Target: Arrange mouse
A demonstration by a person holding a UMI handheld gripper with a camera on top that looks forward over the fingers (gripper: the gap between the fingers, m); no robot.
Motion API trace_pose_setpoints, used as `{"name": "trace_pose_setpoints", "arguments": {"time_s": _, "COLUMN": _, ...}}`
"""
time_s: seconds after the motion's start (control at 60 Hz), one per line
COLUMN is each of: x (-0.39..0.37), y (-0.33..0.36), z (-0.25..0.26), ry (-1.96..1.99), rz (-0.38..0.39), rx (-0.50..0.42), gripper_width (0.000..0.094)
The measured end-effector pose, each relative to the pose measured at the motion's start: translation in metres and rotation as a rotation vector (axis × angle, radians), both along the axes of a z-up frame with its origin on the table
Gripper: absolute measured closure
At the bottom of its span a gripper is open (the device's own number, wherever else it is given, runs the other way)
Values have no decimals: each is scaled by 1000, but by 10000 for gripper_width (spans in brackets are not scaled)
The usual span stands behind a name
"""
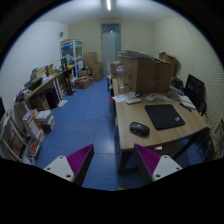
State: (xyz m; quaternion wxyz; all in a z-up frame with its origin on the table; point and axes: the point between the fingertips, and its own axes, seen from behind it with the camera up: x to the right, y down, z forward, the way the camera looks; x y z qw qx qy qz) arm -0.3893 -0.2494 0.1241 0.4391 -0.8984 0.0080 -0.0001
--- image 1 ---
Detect wooden shelf with clutter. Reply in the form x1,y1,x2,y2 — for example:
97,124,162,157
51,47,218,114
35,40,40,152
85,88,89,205
14,65,73,117

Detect black computer monitor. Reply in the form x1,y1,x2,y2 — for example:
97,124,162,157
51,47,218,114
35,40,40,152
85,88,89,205
184,75,205,108

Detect black mouse pad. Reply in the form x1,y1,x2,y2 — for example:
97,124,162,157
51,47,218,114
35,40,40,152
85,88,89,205
145,104,185,130

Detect white calculator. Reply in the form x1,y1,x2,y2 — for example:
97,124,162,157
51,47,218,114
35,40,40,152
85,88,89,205
146,93,156,102

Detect white remote control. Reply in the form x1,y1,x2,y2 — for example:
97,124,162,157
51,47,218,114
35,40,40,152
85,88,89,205
126,98,142,105

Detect clear plastic water bottle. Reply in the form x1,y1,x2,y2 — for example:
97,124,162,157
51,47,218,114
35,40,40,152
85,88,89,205
117,66,126,89

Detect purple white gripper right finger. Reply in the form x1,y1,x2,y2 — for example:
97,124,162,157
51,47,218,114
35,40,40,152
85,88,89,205
134,144,182,183

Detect black computer mouse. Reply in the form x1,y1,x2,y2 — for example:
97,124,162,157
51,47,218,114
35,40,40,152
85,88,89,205
129,122,150,136

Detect white paper sheet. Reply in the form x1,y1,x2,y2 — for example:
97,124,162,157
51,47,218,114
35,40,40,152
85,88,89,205
112,92,135,103

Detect open notebook with pen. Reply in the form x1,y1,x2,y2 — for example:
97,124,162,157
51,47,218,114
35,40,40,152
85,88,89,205
178,95,196,110

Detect stacked cardboard boxes by door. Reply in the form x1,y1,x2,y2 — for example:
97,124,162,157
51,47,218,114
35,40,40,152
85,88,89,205
84,52,104,82

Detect blue white claw machine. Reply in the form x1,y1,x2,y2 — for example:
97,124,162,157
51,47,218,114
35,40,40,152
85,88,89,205
60,39,84,79

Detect wooden desk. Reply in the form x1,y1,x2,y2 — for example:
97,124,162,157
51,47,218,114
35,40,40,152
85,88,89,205
111,77,209,174

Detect white book rack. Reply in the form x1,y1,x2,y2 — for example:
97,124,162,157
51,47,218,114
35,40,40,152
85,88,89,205
0,110,45,165

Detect large cardboard box on desk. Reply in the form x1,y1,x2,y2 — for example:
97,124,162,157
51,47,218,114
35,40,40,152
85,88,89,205
118,51,173,93

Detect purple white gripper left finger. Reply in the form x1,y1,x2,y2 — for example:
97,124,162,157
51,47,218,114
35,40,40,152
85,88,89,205
44,145,94,186

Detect grey door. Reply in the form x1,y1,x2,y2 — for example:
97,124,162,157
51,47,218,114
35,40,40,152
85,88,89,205
101,24,121,75

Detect open cardboard box on floor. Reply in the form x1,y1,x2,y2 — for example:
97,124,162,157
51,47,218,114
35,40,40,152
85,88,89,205
75,77,93,89

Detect stack of books on floor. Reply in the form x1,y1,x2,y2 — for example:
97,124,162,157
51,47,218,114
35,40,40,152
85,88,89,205
36,110,55,134

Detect cardboard box behind desk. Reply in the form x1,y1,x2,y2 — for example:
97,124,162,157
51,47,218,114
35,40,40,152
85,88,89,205
159,52,177,73

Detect ceiling light strip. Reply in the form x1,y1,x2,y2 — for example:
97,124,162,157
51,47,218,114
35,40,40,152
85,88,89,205
106,0,111,11

